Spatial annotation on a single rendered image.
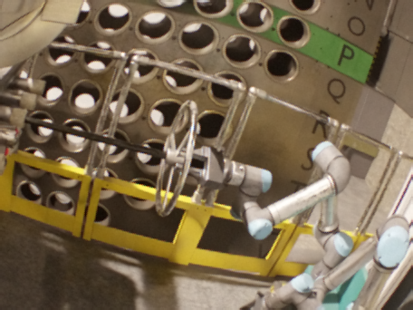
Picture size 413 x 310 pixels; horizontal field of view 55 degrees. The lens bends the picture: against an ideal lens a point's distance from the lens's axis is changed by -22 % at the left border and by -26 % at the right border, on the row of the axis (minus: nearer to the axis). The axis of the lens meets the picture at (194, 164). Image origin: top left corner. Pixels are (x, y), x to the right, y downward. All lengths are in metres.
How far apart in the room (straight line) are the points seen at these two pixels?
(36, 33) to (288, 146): 2.61
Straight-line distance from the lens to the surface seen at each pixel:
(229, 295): 2.54
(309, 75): 3.16
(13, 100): 1.78
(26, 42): 0.93
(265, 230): 1.64
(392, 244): 1.32
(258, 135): 3.22
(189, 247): 2.56
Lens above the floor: 1.55
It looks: 25 degrees down
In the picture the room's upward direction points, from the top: 21 degrees clockwise
